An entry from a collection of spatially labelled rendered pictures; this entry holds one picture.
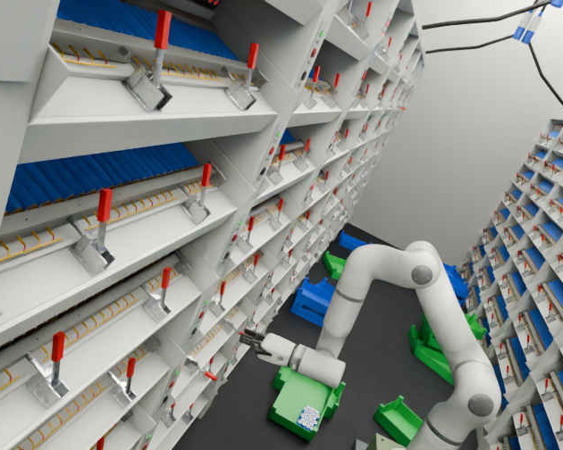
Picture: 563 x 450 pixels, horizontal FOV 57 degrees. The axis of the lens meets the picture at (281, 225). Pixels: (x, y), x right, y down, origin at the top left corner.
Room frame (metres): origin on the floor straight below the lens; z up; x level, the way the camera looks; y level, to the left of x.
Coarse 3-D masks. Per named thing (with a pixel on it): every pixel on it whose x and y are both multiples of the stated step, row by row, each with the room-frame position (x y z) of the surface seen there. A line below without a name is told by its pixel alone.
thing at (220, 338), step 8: (240, 304) 1.62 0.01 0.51; (248, 304) 1.62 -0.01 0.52; (232, 312) 1.57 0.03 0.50; (240, 312) 1.60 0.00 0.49; (248, 312) 1.62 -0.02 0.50; (232, 320) 1.53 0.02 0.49; (240, 320) 1.57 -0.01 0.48; (216, 328) 1.43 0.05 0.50; (216, 336) 1.40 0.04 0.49; (224, 336) 1.43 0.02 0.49; (208, 344) 1.34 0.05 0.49; (216, 344) 1.37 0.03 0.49; (200, 352) 1.29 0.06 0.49; (208, 352) 1.32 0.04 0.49; (200, 360) 1.26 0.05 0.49; (208, 360) 1.29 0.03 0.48; (184, 368) 1.19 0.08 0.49; (184, 376) 1.17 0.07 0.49; (192, 376) 1.19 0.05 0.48; (176, 384) 1.12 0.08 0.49; (184, 384) 1.14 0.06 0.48; (176, 392) 1.10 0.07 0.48; (168, 400) 1.02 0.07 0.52; (176, 400) 1.02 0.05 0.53
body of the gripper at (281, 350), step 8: (272, 336) 1.47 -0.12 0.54; (264, 344) 1.41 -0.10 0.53; (272, 344) 1.42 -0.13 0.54; (280, 344) 1.43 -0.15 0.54; (288, 344) 1.45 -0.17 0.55; (296, 344) 1.44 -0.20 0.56; (272, 352) 1.39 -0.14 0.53; (280, 352) 1.39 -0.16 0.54; (288, 352) 1.40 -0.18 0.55; (272, 360) 1.39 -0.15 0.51; (280, 360) 1.40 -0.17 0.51; (288, 360) 1.39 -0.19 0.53
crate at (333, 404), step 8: (288, 368) 2.19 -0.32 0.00; (280, 376) 2.01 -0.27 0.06; (288, 376) 2.13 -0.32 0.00; (272, 384) 2.01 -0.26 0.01; (280, 384) 2.00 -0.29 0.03; (344, 384) 2.14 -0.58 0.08; (336, 392) 2.14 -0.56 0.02; (336, 400) 2.11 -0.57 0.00; (328, 408) 1.97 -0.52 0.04; (336, 408) 1.96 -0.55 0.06; (328, 416) 1.96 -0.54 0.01
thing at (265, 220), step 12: (264, 204) 1.47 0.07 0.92; (276, 204) 1.61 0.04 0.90; (288, 204) 1.62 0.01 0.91; (252, 216) 1.21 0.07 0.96; (264, 216) 1.44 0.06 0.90; (276, 216) 1.47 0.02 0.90; (288, 216) 1.62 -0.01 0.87; (252, 228) 1.21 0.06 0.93; (264, 228) 1.40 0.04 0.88; (276, 228) 1.45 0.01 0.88; (240, 240) 1.20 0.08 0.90; (252, 240) 1.28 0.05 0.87; (264, 240) 1.34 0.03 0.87; (240, 252) 1.18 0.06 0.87; (252, 252) 1.23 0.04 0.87; (228, 264) 1.02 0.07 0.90
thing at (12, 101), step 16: (48, 16) 0.32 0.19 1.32; (48, 32) 0.33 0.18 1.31; (32, 80) 0.32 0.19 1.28; (0, 96) 0.30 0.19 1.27; (16, 96) 0.31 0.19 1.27; (32, 96) 0.33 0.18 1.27; (0, 112) 0.30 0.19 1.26; (16, 112) 0.32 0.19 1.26; (0, 128) 0.31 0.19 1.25; (16, 128) 0.32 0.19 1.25; (0, 144) 0.31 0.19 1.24; (16, 144) 0.33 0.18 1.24; (0, 160) 0.31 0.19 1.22; (16, 160) 0.33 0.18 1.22; (0, 176) 0.32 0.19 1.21; (0, 192) 0.32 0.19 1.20; (0, 208) 0.33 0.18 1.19; (0, 224) 0.33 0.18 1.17
